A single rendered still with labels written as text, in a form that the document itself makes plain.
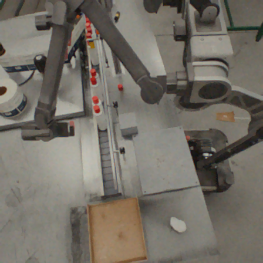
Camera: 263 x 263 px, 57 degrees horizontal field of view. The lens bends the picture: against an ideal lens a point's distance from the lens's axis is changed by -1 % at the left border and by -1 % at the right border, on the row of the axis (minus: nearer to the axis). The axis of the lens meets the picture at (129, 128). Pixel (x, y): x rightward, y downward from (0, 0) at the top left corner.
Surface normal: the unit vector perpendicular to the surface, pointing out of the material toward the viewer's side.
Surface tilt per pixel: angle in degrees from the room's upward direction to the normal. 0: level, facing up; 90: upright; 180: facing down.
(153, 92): 51
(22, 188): 0
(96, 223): 0
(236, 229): 0
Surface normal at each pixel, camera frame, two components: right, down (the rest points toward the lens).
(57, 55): -0.04, 0.37
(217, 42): -0.09, -0.50
